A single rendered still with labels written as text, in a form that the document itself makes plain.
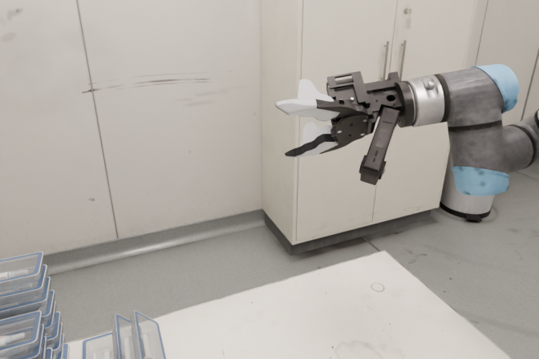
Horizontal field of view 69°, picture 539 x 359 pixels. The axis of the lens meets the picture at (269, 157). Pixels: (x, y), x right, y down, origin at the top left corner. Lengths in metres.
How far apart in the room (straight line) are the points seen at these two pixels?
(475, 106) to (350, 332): 0.42
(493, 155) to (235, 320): 0.50
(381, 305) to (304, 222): 1.27
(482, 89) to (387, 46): 1.33
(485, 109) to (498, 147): 0.06
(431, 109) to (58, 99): 1.66
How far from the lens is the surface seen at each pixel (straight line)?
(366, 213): 2.25
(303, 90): 0.57
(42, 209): 2.18
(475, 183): 0.66
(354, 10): 1.85
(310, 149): 0.65
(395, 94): 0.64
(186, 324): 0.77
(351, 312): 0.79
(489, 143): 0.65
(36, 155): 2.07
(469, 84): 0.64
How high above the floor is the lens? 1.29
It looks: 22 degrees down
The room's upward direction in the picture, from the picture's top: straight up
